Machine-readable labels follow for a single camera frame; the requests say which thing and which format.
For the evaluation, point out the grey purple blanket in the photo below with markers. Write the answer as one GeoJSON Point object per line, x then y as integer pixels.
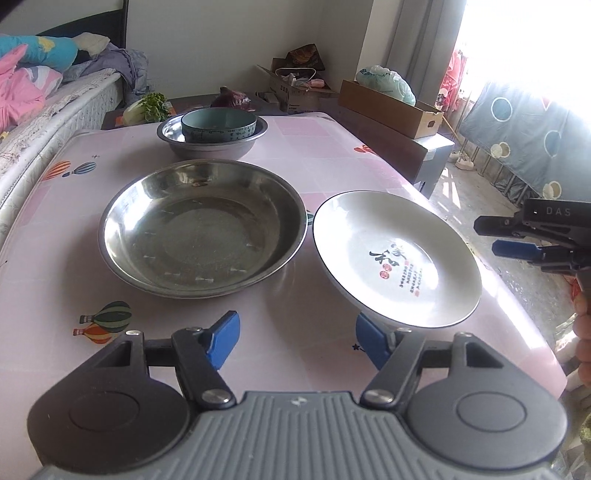
{"type": "Point", "coordinates": [124, 64]}

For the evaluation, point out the flat dark printed box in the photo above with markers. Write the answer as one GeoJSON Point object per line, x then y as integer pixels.
{"type": "Point", "coordinates": [189, 104]}

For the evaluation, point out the white slipper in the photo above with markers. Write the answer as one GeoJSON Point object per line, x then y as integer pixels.
{"type": "Point", "coordinates": [466, 164]}
{"type": "Point", "coordinates": [455, 156]}

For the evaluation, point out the pink printed tablecloth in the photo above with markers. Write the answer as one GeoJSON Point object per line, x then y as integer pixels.
{"type": "Point", "coordinates": [69, 230]}

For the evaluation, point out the pink blanket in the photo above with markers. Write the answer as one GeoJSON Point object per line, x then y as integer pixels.
{"type": "Point", "coordinates": [18, 92]}

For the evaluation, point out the green bok choy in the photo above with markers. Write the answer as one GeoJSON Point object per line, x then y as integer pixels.
{"type": "Point", "coordinates": [147, 108]}

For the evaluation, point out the dark brown wooden board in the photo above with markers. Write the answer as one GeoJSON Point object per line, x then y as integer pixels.
{"type": "Point", "coordinates": [388, 147]}

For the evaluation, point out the black snack bag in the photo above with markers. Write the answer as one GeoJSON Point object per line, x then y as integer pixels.
{"type": "Point", "coordinates": [304, 55]}

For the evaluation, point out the teal ceramic bowl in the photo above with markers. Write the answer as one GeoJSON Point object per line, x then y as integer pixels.
{"type": "Point", "coordinates": [217, 134]}

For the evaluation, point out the deep stainless steel bowl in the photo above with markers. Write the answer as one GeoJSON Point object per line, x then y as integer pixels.
{"type": "Point", "coordinates": [207, 150]}

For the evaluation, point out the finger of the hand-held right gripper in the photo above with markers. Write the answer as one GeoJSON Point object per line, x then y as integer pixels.
{"type": "Point", "coordinates": [498, 226]}
{"type": "Point", "coordinates": [512, 248]}

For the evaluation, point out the pink hanging clothing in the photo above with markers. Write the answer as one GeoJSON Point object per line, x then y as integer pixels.
{"type": "Point", "coordinates": [455, 78]}

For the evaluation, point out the blue circle-printed cloth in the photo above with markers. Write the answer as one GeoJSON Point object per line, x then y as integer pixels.
{"type": "Point", "coordinates": [521, 120]}

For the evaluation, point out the person's right hand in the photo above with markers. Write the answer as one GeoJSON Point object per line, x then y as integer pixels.
{"type": "Point", "coordinates": [584, 337]}

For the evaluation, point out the blue plush quilt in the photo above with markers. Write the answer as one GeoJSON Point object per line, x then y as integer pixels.
{"type": "Point", "coordinates": [51, 48]}

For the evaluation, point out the grey box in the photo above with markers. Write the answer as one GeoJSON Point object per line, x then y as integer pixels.
{"type": "Point", "coordinates": [436, 166]}

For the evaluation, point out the white printed ceramic plate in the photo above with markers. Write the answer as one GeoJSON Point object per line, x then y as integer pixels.
{"type": "Point", "coordinates": [369, 226]}

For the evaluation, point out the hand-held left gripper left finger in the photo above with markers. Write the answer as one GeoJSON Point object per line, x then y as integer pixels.
{"type": "Point", "coordinates": [224, 337]}

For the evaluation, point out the white fleece cloth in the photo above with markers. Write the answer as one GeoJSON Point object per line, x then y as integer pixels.
{"type": "Point", "coordinates": [94, 44]}

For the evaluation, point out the purple cabbage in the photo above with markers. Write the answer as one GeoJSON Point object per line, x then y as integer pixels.
{"type": "Point", "coordinates": [231, 99]}

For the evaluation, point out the pale green plastic bag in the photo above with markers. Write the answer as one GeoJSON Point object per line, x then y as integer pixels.
{"type": "Point", "coordinates": [388, 83]}

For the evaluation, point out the shallow stainless steel plate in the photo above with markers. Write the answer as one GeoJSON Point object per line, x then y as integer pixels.
{"type": "Point", "coordinates": [198, 230]}

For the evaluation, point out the dark headboard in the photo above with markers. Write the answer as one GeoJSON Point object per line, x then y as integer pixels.
{"type": "Point", "coordinates": [92, 18]}

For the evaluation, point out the white quilted mattress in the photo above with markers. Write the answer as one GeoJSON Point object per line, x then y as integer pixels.
{"type": "Point", "coordinates": [46, 134]}

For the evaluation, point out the long cardboard box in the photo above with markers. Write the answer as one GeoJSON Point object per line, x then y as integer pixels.
{"type": "Point", "coordinates": [392, 115]}

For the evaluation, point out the open cardboard box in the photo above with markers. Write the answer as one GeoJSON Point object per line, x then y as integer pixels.
{"type": "Point", "coordinates": [300, 101]}

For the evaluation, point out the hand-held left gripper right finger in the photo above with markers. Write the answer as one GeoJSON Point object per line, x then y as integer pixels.
{"type": "Point", "coordinates": [371, 341]}

